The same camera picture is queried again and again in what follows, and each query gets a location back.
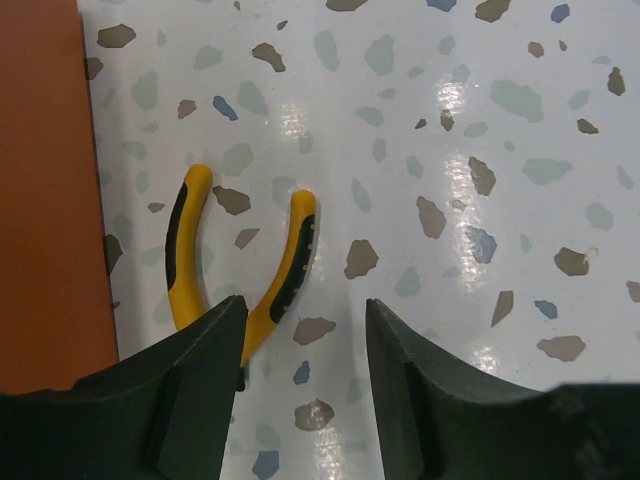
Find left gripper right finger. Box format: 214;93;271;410
365;299;639;479

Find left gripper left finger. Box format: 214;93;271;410
1;295;248;479

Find orange-black long-nose pliers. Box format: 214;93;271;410
165;164;317;392

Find orange storage box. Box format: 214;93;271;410
1;1;118;394

